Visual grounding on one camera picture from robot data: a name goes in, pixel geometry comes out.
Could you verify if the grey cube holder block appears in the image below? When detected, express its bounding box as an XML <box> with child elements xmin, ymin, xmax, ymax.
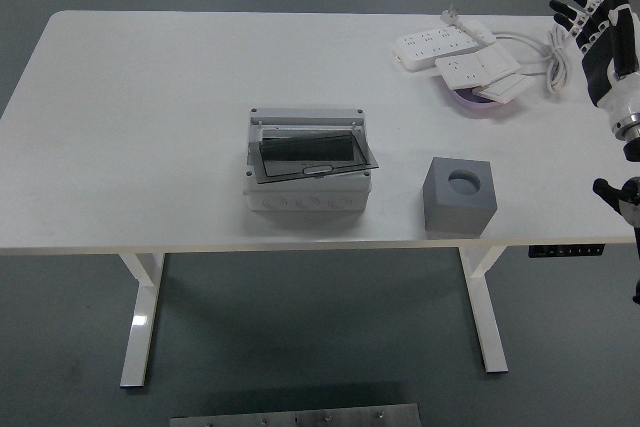
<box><xmin>423</xmin><ymin>156</ymin><xmax>498</xmax><ymax>236</ymax></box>

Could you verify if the white table leg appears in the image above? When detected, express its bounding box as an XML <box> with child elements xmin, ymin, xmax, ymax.
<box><xmin>118</xmin><ymin>252</ymin><xmax>166</xmax><ymax>391</ymax></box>
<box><xmin>458</xmin><ymin>246</ymin><xmax>510</xmax><ymax>374</ymax></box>

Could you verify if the long white power strip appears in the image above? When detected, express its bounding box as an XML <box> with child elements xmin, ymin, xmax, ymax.
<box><xmin>391</xmin><ymin>25</ymin><xmax>484</xmax><ymax>72</ymax></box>

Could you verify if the transparent hinged box lid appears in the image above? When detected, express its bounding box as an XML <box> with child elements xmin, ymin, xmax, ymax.
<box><xmin>247</xmin><ymin>132</ymin><xmax>380</xmax><ymax>184</ymax></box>

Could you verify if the white power plug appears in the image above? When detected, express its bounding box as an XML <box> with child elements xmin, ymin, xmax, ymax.
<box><xmin>440</xmin><ymin>3</ymin><xmax>469</xmax><ymax>28</ymax></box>

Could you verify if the small white socket panel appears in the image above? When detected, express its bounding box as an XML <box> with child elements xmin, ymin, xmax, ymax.
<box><xmin>473</xmin><ymin>74</ymin><xmax>535</xmax><ymax>106</ymax></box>

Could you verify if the black table control panel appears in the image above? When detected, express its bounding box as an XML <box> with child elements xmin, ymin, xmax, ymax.
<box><xmin>528</xmin><ymin>244</ymin><xmax>606</xmax><ymax>258</ymax></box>

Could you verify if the white power cable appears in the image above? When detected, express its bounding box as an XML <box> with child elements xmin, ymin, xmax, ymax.
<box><xmin>492</xmin><ymin>22</ymin><xmax>576</xmax><ymax>96</ymax></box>

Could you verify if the narrow white power strip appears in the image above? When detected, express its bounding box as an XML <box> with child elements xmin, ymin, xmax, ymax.
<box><xmin>457</xmin><ymin>19</ymin><xmax>496</xmax><ymax>44</ymax></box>

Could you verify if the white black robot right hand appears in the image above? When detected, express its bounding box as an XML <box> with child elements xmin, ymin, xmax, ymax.
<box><xmin>548</xmin><ymin>0</ymin><xmax>640</xmax><ymax>128</ymax></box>

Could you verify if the wide white power strip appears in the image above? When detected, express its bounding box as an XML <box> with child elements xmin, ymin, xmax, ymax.
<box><xmin>433</xmin><ymin>44</ymin><xmax>521</xmax><ymax>92</ymax></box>

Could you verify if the purple round dish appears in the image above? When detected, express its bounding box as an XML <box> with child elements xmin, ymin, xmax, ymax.
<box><xmin>439</xmin><ymin>77</ymin><xmax>519</xmax><ymax>119</ymax></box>

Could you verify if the grey electrical enclosure box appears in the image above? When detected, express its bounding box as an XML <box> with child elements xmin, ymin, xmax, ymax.
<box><xmin>243</xmin><ymin>106</ymin><xmax>372</xmax><ymax>213</ymax></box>

